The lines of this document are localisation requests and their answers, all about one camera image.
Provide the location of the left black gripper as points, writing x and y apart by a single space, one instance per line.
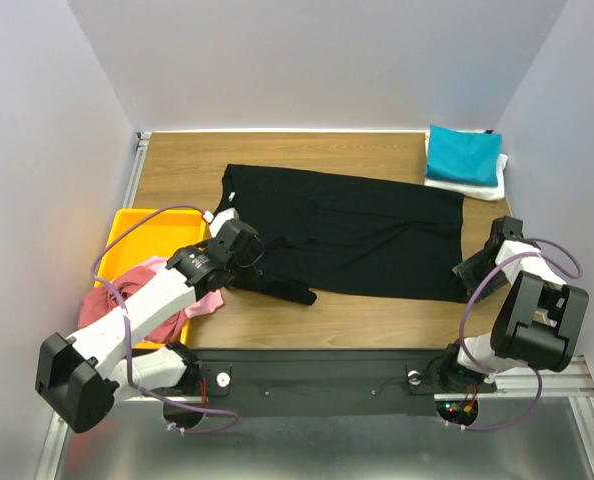
259 280

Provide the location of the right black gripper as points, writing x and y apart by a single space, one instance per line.
478 267

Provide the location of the black t shirt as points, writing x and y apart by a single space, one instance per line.
345 234

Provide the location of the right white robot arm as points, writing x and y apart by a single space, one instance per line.
539 322

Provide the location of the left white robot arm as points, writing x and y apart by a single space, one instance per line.
82 376

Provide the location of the light pink t shirt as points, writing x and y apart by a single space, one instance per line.
210 303

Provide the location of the yellow plastic bin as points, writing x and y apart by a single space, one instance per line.
160 236

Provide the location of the white folded t shirt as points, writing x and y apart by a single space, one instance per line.
478 192

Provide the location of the teal folded t shirt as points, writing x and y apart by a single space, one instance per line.
463 157

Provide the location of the dark red t shirt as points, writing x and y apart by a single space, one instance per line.
99 301

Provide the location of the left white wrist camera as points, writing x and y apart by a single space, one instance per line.
222 217

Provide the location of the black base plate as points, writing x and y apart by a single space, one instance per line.
328 382

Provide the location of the aluminium frame rail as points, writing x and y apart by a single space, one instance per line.
56 441

